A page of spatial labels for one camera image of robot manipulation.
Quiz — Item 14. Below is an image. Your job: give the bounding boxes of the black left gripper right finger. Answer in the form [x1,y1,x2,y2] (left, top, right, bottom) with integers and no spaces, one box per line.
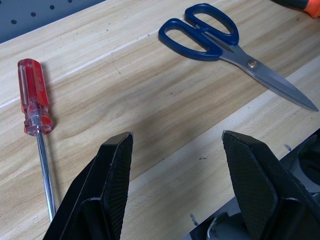
[221,129,320,240]

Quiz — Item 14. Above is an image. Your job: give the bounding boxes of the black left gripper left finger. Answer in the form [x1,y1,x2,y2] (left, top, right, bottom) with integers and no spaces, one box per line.
[42,131,134,240]

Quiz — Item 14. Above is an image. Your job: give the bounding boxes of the blue perforated metal panel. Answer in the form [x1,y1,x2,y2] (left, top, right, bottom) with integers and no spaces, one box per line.
[0,0,106,45]

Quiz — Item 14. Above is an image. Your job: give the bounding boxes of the red-handled screwdriver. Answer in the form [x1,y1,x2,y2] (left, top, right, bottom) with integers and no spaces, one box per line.
[17,58,57,222]

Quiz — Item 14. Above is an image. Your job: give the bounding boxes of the blue-handled scissors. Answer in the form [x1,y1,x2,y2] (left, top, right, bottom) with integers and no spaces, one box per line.
[158,3,320,112]

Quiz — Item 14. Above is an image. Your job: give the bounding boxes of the orange and black tool handle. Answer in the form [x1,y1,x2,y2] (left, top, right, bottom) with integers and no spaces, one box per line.
[271,0,320,19]

